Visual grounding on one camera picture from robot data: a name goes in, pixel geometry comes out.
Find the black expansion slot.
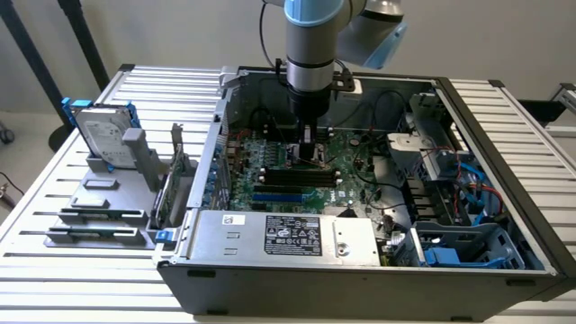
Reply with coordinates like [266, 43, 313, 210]
[253, 184, 307, 196]

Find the open black PC case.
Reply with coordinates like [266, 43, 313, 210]
[151, 65, 573, 323]

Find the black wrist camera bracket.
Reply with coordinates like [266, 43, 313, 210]
[274, 58, 358, 92]

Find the green graphics card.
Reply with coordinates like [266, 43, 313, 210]
[151, 122, 190, 227]

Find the black RAM slot bank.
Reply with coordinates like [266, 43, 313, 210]
[262, 166, 343, 189]

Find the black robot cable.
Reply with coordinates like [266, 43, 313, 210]
[258, 2, 290, 70]

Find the grey metal drive cage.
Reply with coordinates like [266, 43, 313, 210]
[386, 90, 475, 182]

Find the disk bay with blue clip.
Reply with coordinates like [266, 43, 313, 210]
[411, 221, 529, 270]

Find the black box on frame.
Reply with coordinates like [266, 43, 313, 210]
[517, 99, 567, 128]

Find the blue data wire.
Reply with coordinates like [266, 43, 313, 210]
[454, 161, 489, 226]

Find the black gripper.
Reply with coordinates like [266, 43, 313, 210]
[287, 84, 333, 161]

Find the thin dark cable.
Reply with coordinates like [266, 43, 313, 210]
[0, 171, 26, 205]

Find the grey parts rack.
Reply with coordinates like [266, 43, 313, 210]
[42, 127, 201, 250]

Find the blue expansion slot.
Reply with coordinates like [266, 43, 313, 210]
[251, 192, 307, 204]

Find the black power wire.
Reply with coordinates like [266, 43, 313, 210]
[351, 90, 409, 169]

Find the green motherboard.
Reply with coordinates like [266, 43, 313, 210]
[202, 128, 394, 221]

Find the silver power supply unit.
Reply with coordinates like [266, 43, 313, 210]
[185, 209, 385, 268]

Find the black stand post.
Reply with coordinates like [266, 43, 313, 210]
[0, 0, 74, 153]
[66, 0, 113, 92]

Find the CPU socket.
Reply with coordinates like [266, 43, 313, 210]
[285, 140, 335, 169]

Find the red wire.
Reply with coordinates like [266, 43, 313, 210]
[467, 182, 503, 223]

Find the hard disk with blue caddy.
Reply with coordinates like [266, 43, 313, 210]
[61, 97, 142, 173]

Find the aluminium profile frame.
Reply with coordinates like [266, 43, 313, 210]
[545, 82, 576, 137]

